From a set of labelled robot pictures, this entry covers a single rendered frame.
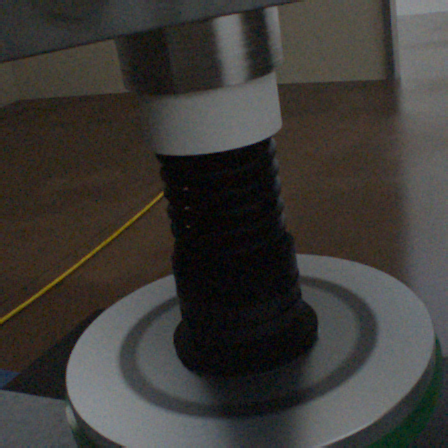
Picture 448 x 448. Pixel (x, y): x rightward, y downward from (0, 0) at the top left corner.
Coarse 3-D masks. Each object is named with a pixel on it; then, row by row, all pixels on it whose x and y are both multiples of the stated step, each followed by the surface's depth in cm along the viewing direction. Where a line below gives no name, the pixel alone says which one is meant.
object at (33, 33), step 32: (0, 0) 25; (32, 0) 25; (64, 0) 25; (96, 0) 25; (128, 0) 26; (160, 0) 26; (192, 0) 26; (224, 0) 27; (256, 0) 27; (288, 0) 27; (0, 32) 26; (32, 32) 26; (64, 32) 26; (96, 32) 26; (128, 32) 26
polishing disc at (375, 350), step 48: (144, 288) 47; (336, 288) 43; (384, 288) 42; (96, 336) 42; (144, 336) 41; (336, 336) 38; (384, 336) 37; (432, 336) 36; (96, 384) 37; (144, 384) 36; (192, 384) 36; (240, 384) 35; (288, 384) 34; (336, 384) 34; (384, 384) 33; (96, 432) 33; (144, 432) 33; (192, 432) 32; (240, 432) 31; (288, 432) 31; (336, 432) 30; (384, 432) 31
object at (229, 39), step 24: (192, 24) 29; (216, 24) 29; (240, 24) 29; (264, 24) 30; (120, 48) 31; (144, 48) 30; (168, 48) 29; (192, 48) 29; (216, 48) 29; (240, 48) 30; (264, 48) 31; (144, 72) 30; (168, 72) 30; (192, 72) 30; (216, 72) 30; (240, 72) 30; (264, 72) 31
